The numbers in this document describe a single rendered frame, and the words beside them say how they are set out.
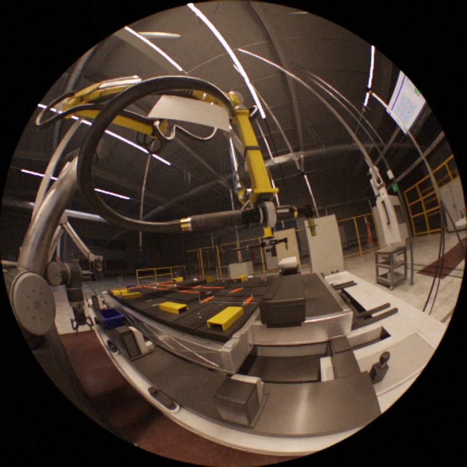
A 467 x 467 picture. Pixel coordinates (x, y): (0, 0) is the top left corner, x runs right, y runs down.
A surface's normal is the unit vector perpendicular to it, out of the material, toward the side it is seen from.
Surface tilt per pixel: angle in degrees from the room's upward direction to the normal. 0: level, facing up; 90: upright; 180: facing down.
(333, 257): 90
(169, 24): 175
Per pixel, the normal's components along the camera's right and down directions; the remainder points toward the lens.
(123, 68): 0.17, 0.98
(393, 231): -0.99, 0.14
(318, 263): -0.43, -0.10
